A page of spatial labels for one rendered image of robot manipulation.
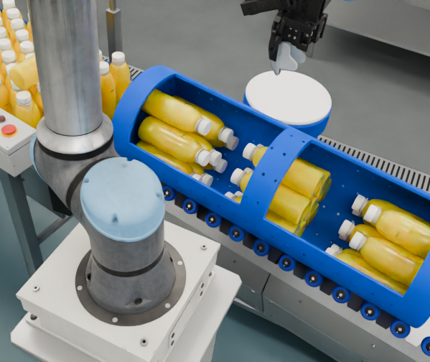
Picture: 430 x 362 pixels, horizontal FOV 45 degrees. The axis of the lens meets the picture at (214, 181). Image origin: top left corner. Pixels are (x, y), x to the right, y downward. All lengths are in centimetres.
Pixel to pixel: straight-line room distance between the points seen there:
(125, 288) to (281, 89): 105
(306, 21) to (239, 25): 312
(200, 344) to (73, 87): 50
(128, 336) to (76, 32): 47
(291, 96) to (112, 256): 105
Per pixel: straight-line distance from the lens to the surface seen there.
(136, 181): 75
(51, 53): 72
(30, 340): 100
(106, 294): 86
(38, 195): 171
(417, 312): 119
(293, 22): 103
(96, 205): 73
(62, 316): 90
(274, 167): 118
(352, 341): 138
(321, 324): 138
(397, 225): 120
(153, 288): 85
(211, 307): 101
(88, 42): 71
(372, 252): 120
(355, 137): 329
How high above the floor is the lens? 202
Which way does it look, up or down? 46 degrees down
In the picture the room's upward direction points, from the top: 7 degrees clockwise
